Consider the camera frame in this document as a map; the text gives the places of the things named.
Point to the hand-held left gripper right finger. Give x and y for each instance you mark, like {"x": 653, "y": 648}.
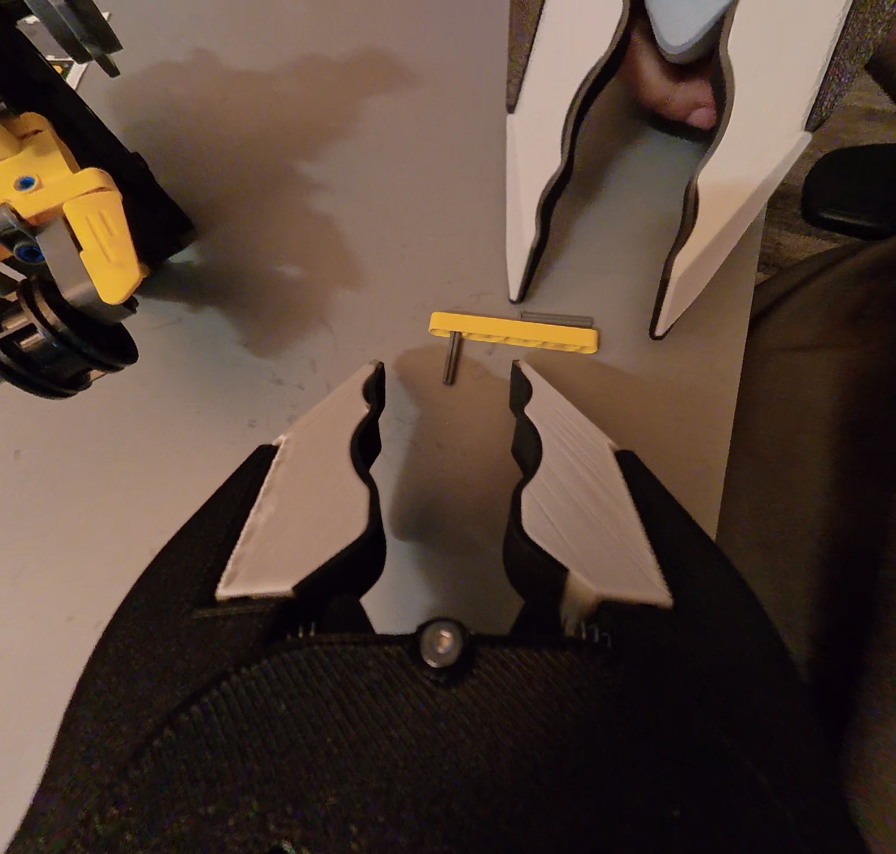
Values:
{"x": 588, "y": 518}

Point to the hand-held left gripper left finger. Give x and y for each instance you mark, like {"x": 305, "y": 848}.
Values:
{"x": 301, "y": 518}

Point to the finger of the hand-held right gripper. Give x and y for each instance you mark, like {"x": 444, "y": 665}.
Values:
{"x": 770, "y": 97}
{"x": 560, "y": 97}

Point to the yellow thin toy beam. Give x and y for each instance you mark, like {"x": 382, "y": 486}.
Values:
{"x": 518, "y": 339}

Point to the dark grey toy axle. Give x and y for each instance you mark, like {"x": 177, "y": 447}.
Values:
{"x": 560, "y": 317}
{"x": 451, "y": 364}

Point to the person's right hand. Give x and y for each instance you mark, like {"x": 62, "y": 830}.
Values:
{"x": 672, "y": 94}

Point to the yellow black toy brick model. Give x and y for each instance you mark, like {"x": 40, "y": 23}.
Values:
{"x": 84, "y": 202}

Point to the lego sticker sheet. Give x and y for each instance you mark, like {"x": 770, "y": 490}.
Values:
{"x": 66, "y": 73}

